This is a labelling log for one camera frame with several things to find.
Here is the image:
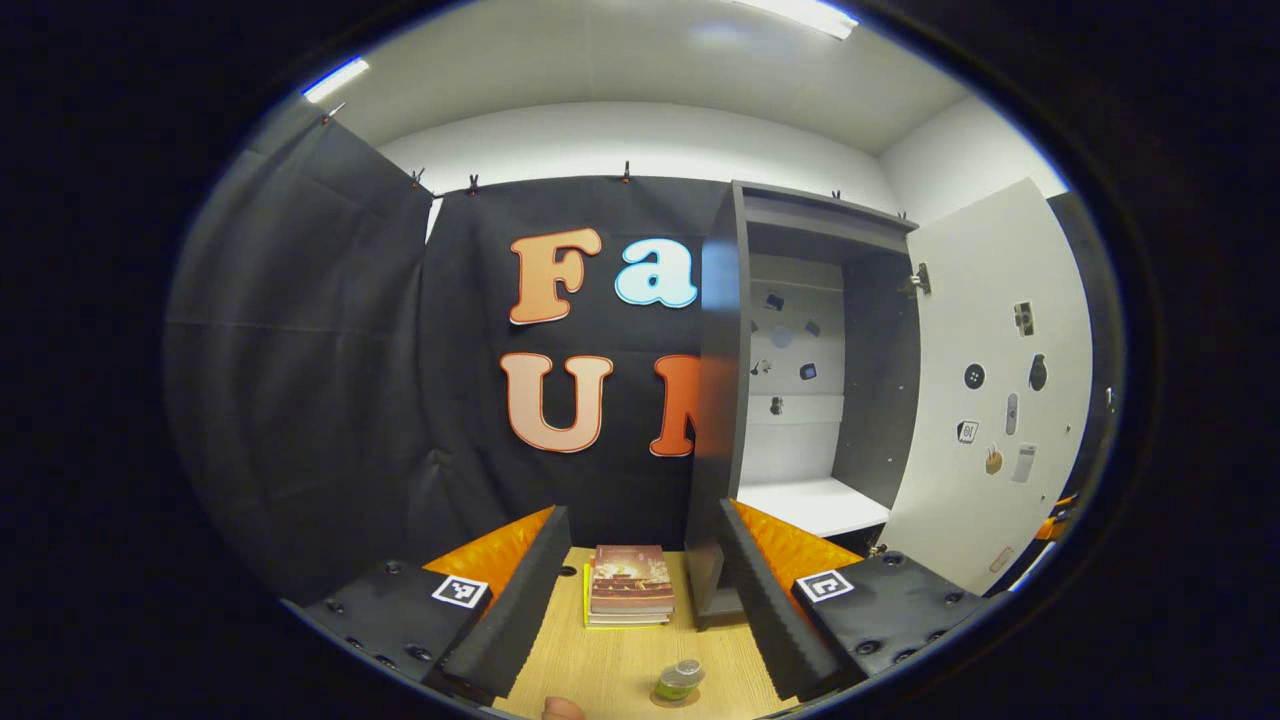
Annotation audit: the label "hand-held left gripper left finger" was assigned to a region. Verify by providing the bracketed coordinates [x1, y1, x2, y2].
[282, 505, 574, 706]

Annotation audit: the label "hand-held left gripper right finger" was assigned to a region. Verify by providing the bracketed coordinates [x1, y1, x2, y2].
[718, 498, 1006, 703]

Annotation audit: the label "beige cabinet door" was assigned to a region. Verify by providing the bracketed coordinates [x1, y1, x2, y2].
[880, 178, 1093, 596]

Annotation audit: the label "green label plastic bottle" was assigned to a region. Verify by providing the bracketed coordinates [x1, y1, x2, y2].
[655, 658, 706, 703]

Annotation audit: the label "dark grey cabinet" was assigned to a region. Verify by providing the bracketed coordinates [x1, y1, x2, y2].
[685, 180, 921, 631]

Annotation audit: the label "white cabinet shelf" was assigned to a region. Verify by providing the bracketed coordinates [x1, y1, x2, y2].
[735, 476, 891, 539]

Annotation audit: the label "brown cover book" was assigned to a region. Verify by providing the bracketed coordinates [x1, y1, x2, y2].
[588, 544, 677, 619]

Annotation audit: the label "black backdrop cloth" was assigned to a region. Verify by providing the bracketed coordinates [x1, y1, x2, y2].
[165, 95, 1121, 606]

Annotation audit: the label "row of black cloth clips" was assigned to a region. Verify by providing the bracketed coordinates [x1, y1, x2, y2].
[325, 100, 909, 221]

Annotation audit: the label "ceiling light panel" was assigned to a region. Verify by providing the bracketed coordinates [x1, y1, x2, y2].
[300, 57, 371, 104]
[735, 0, 861, 41]

